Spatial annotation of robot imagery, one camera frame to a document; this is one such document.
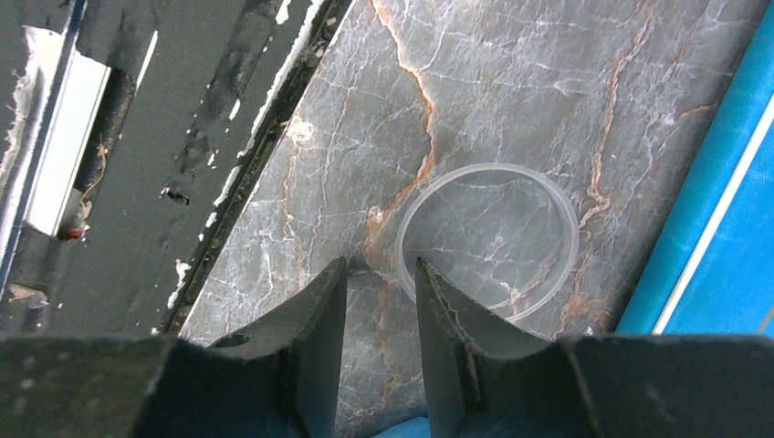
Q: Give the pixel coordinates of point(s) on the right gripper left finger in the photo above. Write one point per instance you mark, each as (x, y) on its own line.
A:
(276, 377)

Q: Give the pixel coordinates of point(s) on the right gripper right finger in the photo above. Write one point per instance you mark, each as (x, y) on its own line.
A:
(484, 377)

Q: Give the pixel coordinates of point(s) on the clear plastic tube lid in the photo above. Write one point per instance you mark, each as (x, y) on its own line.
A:
(504, 234)

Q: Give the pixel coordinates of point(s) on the blue sport racket bag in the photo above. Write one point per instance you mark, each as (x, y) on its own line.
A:
(711, 270)

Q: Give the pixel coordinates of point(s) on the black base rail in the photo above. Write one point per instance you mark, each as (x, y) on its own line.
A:
(129, 133)

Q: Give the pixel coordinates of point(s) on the blue astronaut print cloth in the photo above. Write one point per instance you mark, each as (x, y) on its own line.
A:
(415, 428)

